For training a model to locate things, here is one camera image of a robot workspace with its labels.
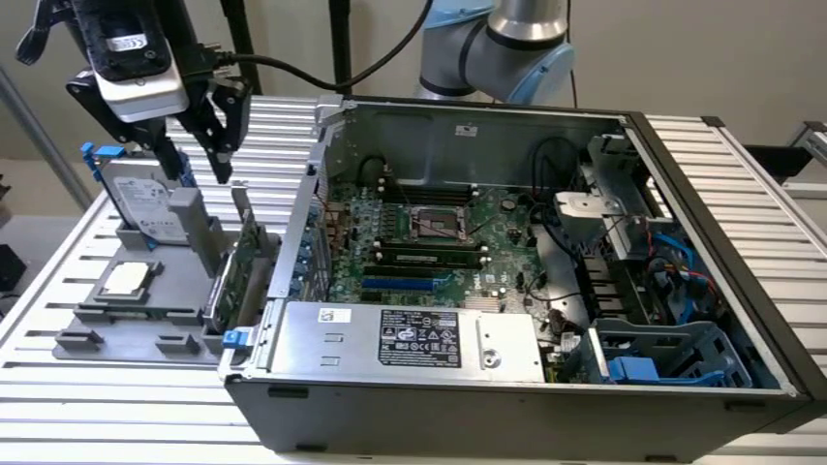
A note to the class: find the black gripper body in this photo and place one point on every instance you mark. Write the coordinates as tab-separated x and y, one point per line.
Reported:
194	48

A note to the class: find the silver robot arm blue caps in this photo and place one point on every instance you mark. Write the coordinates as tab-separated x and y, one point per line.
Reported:
498	53

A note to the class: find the grey metal pole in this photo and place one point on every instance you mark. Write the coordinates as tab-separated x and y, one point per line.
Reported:
39	131

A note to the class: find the silver CPU chip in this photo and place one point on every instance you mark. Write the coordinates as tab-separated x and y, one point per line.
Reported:
132	278

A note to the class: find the green graphics card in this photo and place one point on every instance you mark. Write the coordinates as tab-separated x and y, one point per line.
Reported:
242	276

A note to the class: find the grey parts rack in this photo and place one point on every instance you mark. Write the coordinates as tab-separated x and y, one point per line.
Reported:
175	290

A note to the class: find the black box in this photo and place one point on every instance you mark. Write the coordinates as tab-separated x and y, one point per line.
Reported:
10	269

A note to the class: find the black RAM slot bank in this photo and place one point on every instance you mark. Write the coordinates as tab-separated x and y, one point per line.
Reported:
430	193

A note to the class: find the CPU socket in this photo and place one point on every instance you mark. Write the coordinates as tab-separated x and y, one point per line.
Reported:
439	224

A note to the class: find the blue case latch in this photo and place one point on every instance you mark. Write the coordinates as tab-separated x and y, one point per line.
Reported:
234	338

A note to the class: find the blue expansion slot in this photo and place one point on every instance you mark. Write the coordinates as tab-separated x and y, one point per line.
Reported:
398	283

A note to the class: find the installed RAM stick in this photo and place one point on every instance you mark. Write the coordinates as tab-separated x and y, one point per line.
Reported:
432	257

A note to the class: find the silver power supply unit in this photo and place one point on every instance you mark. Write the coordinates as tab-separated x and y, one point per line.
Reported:
348	339

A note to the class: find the green motherboard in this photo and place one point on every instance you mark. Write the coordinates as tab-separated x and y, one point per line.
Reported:
501	269

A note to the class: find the small finned heat sink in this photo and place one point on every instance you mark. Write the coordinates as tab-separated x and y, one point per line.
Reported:
483	303

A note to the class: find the silver metal drive cage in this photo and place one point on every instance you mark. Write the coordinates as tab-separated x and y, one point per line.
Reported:
614	203

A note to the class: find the black open PC case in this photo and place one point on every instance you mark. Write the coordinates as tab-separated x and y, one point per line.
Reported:
453	416

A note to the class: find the black table end cap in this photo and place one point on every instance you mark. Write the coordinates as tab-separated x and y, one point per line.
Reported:
713	121

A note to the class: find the blue disk bay clip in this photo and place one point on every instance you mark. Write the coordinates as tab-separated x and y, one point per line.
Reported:
633	370

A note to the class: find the blue-grey plastic disk bay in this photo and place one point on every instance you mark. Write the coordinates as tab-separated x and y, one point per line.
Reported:
685	349

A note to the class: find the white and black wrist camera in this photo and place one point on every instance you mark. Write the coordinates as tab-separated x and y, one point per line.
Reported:
139	82

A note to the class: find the hard disk with blue bracket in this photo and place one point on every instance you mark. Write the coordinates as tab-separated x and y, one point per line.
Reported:
139	198

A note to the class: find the aluminium frame profile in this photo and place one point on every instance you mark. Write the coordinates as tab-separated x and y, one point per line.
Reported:
807	145

